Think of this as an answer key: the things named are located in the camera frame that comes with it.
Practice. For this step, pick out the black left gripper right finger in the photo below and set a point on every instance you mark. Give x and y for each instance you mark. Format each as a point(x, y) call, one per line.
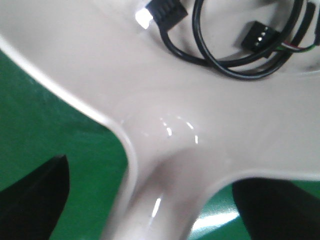
point(277, 209)

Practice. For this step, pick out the pink plastic dustpan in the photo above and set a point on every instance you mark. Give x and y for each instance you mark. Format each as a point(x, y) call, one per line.
point(188, 131)

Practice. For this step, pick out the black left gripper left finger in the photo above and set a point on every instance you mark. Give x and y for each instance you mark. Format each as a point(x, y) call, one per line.
point(31, 207)

